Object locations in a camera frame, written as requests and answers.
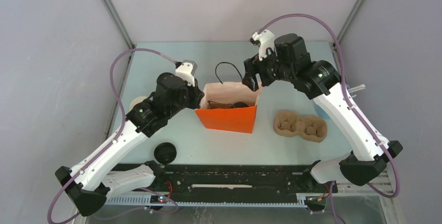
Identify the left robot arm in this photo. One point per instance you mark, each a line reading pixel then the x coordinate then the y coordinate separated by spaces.
pixel 89 184

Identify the stack of paper cups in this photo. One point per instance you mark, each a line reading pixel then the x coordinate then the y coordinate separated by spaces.
pixel 134 104

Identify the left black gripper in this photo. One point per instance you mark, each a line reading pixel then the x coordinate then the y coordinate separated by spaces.
pixel 197 94

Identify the brown pulp cup carrier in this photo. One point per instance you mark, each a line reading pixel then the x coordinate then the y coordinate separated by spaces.
pixel 310 128

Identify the stack of black lids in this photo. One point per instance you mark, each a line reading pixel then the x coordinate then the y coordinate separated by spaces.
pixel 165 153

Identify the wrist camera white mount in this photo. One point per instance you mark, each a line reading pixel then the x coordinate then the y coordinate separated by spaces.
pixel 265 42
pixel 185 70

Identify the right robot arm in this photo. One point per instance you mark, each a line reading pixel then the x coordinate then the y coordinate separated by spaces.
pixel 371 151

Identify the blue cup of stirrers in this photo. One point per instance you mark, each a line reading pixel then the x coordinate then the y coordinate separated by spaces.
pixel 352 91

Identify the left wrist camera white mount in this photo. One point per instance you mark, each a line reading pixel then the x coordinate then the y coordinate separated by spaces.
pixel 185 70

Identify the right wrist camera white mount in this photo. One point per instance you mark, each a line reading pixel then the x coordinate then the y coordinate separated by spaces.
pixel 265 42

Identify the orange paper bag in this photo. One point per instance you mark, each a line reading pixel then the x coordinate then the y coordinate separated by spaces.
pixel 240 120

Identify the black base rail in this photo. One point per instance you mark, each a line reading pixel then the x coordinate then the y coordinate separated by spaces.
pixel 238 184

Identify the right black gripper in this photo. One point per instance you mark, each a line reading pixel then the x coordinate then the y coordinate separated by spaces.
pixel 253 65

